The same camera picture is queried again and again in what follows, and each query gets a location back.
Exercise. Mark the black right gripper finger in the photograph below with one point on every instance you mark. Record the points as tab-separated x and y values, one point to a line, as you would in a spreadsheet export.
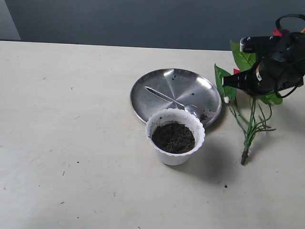
243	81

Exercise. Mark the white scalloped plastic pot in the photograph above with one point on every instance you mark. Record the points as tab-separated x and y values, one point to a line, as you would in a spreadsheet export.
170	115

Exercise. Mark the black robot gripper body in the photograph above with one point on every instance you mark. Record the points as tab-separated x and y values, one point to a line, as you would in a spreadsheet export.
283	66

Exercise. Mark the round steel plate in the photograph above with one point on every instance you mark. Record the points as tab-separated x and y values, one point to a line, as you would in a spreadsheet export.
182	85

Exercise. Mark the artificial anthurium plant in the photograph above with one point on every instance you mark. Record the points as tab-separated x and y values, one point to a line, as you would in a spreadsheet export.
252	112

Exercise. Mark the dark soil in pot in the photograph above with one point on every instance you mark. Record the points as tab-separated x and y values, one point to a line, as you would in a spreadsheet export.
174	138

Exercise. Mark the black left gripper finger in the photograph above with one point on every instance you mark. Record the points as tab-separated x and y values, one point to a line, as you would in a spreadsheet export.
258	44

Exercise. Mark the steel spork spoon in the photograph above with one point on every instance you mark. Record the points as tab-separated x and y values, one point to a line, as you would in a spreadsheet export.
186	107

